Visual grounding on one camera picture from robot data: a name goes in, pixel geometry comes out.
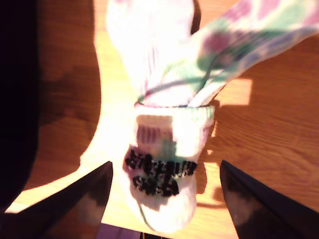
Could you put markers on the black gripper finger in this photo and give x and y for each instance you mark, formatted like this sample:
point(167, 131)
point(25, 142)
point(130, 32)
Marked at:
point(74, 204)
point(261, 211)

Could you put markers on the white patterned sock pair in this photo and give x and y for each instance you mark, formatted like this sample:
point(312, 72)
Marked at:
point(162, 139)

